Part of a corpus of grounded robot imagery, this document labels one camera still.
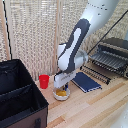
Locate silver black toaster oven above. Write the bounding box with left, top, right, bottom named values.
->
left=94, top=37, right=128, bottom=80

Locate woven beige divider screen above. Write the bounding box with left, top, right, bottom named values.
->
left=0, top=0, right=128, bottom=81

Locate grey ribbed oven tray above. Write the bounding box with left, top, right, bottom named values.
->
left=89, top=50, right=128, bottom=73

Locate black wire dish rack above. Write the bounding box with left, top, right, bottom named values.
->
left=79, top=64, right=112, bottom=86

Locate black fabric storage box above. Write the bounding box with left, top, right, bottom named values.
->
left=0, top=58, right=50, bottom=128

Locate red plastic cup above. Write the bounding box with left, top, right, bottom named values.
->
left=38, top=74, right=51, bottom=90

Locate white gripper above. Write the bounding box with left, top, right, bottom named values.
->
left=53, top=70, right=74, bottom=91

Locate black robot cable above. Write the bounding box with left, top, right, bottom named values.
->
left=87, top=11, right=128, bottom=55

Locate dark blue book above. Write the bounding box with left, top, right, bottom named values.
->
left=70, top=71, right=103, bottom=94

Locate white bowl with yellow food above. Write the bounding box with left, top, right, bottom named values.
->
left=52, top=85, right=72, bottom=102

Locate thin black pole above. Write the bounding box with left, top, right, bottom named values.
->
left=1, top=0, right=13, bottom=61

